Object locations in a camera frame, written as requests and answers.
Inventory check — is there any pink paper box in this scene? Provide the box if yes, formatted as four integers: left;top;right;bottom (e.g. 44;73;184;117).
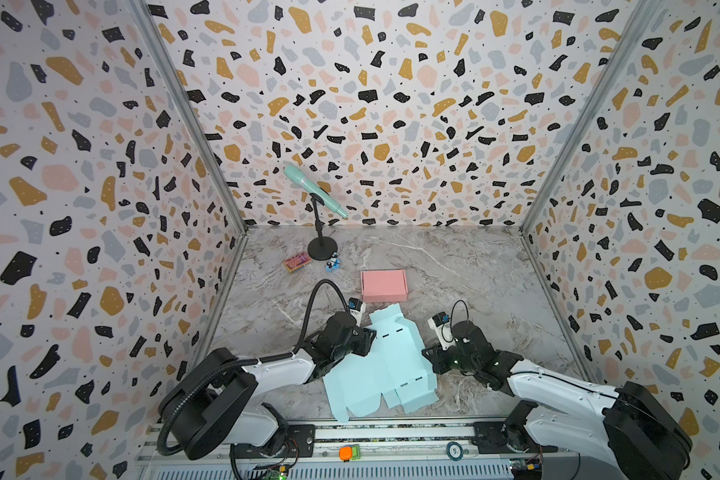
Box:
361;270;409;303

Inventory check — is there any mint paper box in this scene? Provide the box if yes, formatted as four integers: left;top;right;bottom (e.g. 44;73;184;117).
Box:
323;304;438;423

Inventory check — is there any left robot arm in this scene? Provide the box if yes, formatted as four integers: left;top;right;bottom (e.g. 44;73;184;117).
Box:
156;310;377;460

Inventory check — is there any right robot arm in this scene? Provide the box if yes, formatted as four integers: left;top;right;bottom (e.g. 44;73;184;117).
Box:
422;312;693;479

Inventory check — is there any small pink card box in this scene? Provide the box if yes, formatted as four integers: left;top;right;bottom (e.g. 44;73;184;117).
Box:
283;252;312;273

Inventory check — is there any small blue toy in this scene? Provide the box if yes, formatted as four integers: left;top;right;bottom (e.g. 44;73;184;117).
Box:
326;252;341;272

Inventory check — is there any black microphone stand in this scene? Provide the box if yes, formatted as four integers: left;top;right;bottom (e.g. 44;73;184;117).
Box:
307;193;338;261

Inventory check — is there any orange button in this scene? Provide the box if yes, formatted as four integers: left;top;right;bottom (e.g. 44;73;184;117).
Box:
338;444;361;462

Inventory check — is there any mint green microphone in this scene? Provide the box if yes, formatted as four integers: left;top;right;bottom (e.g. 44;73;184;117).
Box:
284;165;349;219

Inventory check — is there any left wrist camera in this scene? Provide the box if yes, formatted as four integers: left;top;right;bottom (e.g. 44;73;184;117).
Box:
347;297;366;322

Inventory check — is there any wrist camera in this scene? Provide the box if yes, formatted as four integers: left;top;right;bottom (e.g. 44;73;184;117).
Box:
428;312;454;350
347;297;366;322

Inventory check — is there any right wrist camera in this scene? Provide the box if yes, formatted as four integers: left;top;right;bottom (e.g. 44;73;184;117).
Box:
428;312;454;350

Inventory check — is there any black corrugated cable hose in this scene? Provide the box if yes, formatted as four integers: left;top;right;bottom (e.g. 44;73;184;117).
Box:
155;278;350;458

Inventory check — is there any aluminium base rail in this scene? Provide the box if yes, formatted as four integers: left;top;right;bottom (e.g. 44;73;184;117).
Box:
133;416;655;480

